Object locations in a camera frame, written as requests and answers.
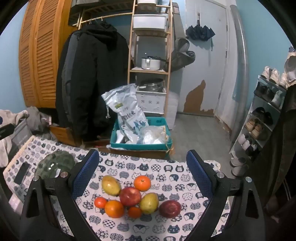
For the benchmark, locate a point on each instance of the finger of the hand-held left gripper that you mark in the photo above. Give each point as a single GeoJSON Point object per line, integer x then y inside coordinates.
{"type": "Point", "coordinates": [6, 131]}

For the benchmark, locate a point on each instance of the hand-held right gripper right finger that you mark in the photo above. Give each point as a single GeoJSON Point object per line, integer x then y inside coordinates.
{"type": "Point", "coordinates": [199, 173]}

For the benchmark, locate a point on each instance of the white rice bag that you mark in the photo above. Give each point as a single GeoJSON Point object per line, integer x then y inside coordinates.
{"type": "Point", "coordinates": [126, 109]}

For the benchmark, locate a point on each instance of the grey garment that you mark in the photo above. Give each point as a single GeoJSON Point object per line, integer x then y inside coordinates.
{"type": "Point", "coordinates": [39, 120]}

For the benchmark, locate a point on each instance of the large yellow pear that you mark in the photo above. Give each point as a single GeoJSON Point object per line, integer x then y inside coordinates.
{"type": "Point", "coordinates": [149, 203]}

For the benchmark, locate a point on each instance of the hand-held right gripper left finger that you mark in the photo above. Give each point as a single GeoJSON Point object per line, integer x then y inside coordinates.
{"type": "Point", "coordinates": [84, 172]}

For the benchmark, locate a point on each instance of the green glass bowl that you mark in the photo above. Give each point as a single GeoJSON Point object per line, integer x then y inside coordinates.
{"type": "Point", "coordinates": [54, 162]}

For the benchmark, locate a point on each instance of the wooden louvered door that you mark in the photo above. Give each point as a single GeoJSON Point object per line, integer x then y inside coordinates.
{"type": "Point", "coordinates": [44, 58]}

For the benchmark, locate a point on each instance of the black hanging coat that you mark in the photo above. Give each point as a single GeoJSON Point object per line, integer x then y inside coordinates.
{"type": "Point", "coordinates": [92, 81]}

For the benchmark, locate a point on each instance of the grey tote bag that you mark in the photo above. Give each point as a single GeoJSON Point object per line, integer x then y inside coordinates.
{"type": "Point", "coordinates": [22, 136]}

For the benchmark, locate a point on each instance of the large orange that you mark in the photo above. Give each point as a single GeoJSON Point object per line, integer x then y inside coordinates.
{"type": "Point", "coordinates": [114, 208]}

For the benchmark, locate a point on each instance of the white shoe rack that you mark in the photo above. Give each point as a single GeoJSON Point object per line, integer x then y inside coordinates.
{"type": "Point", "coordinates": [248, 120]}

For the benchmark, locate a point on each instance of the teal cardboard box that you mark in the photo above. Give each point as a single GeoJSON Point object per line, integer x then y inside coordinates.
{"type": "Point", "coordinates": [138, 147]}

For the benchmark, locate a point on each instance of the beige garment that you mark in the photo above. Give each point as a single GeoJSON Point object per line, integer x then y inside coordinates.
{"type": "Point", "coordinates": [9, 115]}

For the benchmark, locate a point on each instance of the wooden drawer box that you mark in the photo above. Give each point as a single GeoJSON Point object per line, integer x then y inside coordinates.
{"type": "Point", "coordinates": [61, 135]}

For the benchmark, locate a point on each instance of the pale blue door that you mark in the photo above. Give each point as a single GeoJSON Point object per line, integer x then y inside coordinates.
{"type": "Point", "coordinates": [205, 69]}

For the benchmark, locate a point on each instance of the yellow-green mango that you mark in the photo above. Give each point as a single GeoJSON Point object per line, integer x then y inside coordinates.
{"type": "Point", "coordinates": [111, 184]}

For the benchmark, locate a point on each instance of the wooden clothes rail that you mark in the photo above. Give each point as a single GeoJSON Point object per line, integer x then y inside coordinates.
{"type": "Point", "coordinates": [104, 16]}

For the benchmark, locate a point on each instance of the dark folded umbrella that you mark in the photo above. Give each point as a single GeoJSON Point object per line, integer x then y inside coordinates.
{"type": "Point", "coordinates": [200, 32]}

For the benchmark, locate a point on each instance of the wooden shelf rack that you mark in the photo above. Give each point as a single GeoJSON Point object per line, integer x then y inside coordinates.
{"type": "Point", "coordinates": [167, 58]}

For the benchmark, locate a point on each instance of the shoe rack with shoes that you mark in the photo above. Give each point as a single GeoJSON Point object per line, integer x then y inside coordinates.
{"type": "Point", "coordinates": [256, 129]}

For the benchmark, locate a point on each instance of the metal pipe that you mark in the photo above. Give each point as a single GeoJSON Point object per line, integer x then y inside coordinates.
{"type": "Point", "coordinates": [240, 69]}

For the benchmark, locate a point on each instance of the white storage bin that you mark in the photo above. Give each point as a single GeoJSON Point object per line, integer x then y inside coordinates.
{"type": "Point", "coordinates": [150, 22]}

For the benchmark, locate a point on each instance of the steel pot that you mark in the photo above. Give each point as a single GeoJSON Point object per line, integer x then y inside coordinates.
{"type": "Point", "coordinates": [151, 84]}

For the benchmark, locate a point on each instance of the cat-print tablecloth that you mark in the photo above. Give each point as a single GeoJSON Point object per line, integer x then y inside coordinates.
{"type": "Point", "coordinates": [143, 168]}

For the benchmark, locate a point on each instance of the metal cooking pot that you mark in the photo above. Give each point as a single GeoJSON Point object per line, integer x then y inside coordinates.
{"type": "Point", "coordinates": [150, 63]}

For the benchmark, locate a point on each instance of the black smartphone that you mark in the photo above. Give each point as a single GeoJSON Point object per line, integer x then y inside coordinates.
{"type": "Point", "coordinates": [22, 172]}

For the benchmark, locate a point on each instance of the dark hanging cloth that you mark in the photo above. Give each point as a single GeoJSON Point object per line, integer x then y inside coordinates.
{"type": "Point", "coordinates": [282, 150]}

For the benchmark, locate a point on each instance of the grey hanging bag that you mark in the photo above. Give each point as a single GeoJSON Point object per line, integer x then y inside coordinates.
{"type": "Point", "coordinates": [182, 53]}

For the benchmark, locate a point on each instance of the red apple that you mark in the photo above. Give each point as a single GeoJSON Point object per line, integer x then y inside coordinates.
{"type": "Point", "coordinates": [130, 196]}
{"type": "Point", "coordinates": [170, 208]}

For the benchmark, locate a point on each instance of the clear plastic bag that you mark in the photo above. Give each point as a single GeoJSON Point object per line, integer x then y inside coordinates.
{"type": "Point", "coordinates": [152, 135]}

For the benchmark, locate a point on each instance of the small tangerine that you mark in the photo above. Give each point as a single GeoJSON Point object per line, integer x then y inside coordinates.
{"type": "Point", "coordinates": [134, 212]}
{"type": "Point", "coordinates": [100, 202]}

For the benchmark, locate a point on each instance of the white plastic crate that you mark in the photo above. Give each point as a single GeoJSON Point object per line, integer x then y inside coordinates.
{"type": "Point", "coordinates": [150, 102]}

